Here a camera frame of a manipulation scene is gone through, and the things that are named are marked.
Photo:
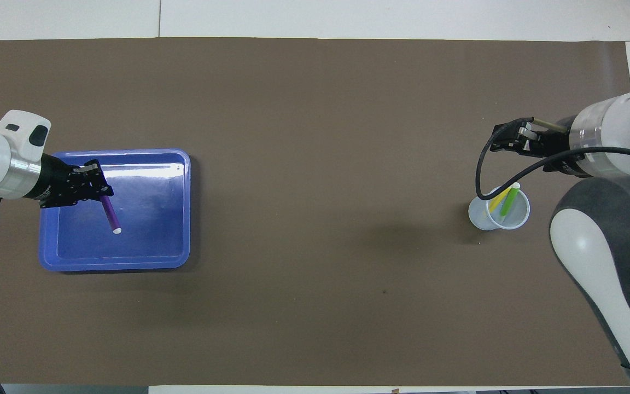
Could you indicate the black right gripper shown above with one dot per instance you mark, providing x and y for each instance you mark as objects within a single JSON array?
[{"x": 561, "y": 145}]

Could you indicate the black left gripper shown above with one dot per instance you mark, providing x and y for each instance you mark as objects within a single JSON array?
[{"x": 55, "y": 186}]

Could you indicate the purple marker pen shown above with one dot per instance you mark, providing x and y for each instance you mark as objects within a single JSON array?
[{"x": 110, "y": 216}]

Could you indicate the green marker pen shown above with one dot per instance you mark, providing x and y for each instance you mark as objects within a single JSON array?
[{"x": 509, "y": 201}]

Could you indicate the yellow marker pen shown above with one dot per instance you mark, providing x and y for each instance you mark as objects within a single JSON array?
[{"x": 498, "y": 201}]

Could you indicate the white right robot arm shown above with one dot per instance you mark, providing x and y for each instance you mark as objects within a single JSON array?
[{"x": 616, "y": 246}]

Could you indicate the blue plastic tray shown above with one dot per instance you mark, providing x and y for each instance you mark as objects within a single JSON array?
[{"x": 151, "y": 230}]

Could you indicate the clear plastic cup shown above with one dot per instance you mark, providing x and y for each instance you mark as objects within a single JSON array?
[{"x": 479, "y": 216}]

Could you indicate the brown table mat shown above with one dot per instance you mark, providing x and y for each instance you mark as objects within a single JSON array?
[{"x": 320, "y": 137}]

